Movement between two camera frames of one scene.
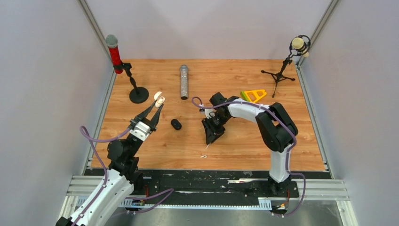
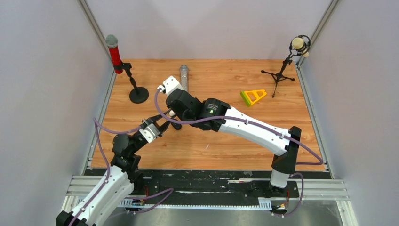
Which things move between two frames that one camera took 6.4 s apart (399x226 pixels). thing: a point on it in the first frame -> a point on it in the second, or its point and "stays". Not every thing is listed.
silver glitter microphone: (184, 82) stays
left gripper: (141, 117) -> (152, 120)
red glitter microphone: (111, 41) stays
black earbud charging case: (176, 124) stays
